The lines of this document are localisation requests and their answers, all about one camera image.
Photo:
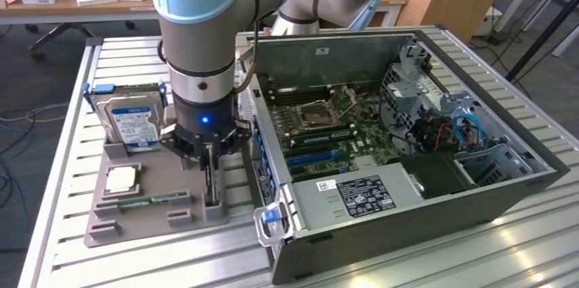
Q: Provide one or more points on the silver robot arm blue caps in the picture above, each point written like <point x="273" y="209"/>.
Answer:
<point x="199" y="37"/>

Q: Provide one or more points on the metal disk bay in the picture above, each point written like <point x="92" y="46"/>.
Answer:
<point x="497" y="166"/>

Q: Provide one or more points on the CPU socket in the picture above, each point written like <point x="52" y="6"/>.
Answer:
<point x="316" y="113"/>

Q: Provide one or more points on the plain green RAM stick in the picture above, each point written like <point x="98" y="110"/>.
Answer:
<point x="144" y="199"/>

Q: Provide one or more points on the open dark grey PC case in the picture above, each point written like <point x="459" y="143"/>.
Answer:
<point x="407" y="240"/>

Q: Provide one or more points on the hard disk in blue carrier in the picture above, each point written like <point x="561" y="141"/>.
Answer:
<point x="131" y="125"/>

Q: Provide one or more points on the blue case latch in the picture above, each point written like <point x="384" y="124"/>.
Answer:
<point x="268" y="217"/>

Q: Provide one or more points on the metal socket cover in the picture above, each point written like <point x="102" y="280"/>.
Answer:
<point x="345" y="98"/>

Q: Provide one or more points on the black plastic shroud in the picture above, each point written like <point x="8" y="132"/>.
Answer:
<point x="433" y="173"/>

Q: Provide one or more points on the silver CPU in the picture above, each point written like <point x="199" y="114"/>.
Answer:
<point x="121" y="180"/>

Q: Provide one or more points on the silver chipset heatsink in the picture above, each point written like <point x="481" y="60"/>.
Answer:
<point x="365" y="162"/>

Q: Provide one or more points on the white unit red dot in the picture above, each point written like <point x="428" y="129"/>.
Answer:
<point x="491" y="20"/>

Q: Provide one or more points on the perforated metal drive cage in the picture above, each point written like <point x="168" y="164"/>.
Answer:
<point x="407" y="95"/>

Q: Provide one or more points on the grey power supply unit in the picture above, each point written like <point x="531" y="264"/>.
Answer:
<point x="316" y="206"/>

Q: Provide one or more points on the black low-profile graphics card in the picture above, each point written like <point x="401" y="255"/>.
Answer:
<point x="211" y="183"/>

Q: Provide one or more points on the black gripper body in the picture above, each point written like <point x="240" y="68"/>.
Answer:
<point x="203" y="115"/>

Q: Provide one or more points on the green RAM stick white label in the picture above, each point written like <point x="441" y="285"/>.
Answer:
<point x="323" y="136"/>

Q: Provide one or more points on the black chair base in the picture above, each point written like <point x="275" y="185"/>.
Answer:
<point x="58" y="32"/>

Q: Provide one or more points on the green motherboard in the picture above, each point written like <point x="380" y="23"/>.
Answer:
<point x="361" y="139"/>

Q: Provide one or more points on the grey parts rack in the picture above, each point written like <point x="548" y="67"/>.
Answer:
<point x="149" y="227"/>

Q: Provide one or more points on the blue expansion slot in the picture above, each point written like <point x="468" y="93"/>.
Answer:
<point x="312" y="158"/>

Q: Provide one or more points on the black tripod pole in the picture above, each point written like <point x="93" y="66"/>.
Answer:
<point x="543" y="39"/>

